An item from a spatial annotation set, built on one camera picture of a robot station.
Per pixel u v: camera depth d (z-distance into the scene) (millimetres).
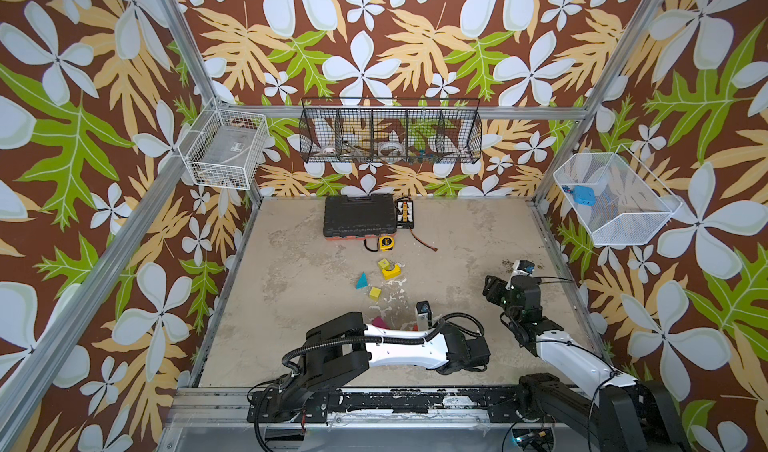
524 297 662
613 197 825
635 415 448
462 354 557
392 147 985
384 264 984
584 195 860
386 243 1043
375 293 909
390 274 978
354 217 1113
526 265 766
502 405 736
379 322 879
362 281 963
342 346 512
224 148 862
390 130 978
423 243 1076
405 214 1145
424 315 720
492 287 796
